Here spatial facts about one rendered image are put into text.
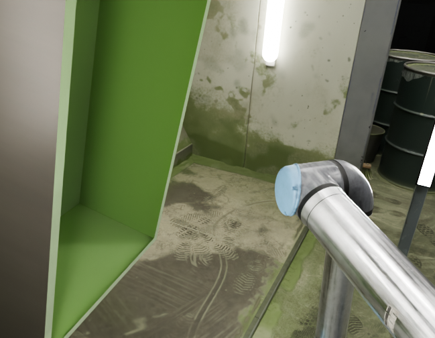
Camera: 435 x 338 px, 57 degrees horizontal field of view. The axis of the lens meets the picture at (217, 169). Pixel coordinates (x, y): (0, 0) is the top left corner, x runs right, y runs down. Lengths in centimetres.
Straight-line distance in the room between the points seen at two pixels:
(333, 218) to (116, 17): 89
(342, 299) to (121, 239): 80
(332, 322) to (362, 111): 177
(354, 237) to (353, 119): 199
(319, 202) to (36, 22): 62
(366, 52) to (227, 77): 95
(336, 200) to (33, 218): 62
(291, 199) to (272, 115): 202
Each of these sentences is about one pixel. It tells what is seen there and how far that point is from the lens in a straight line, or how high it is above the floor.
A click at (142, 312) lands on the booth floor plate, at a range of 189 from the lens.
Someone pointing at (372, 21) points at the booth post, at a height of 120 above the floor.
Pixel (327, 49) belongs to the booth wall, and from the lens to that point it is 272.
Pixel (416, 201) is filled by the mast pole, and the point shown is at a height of 52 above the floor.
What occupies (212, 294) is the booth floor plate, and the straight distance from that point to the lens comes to 197.
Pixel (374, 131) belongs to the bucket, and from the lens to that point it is 387.
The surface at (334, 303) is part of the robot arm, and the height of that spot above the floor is 60.
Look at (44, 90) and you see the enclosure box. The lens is 74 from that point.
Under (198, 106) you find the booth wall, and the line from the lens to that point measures 313.
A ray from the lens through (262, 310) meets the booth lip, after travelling 193.
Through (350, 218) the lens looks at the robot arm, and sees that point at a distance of 85.
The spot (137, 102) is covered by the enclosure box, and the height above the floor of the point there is 99.
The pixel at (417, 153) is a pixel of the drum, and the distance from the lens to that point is 330.
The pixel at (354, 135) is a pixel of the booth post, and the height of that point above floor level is 50.
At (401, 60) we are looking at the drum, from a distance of 376.
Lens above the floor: 136
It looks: 25 degrees down
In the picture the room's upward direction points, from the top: 4 degrees clockwise
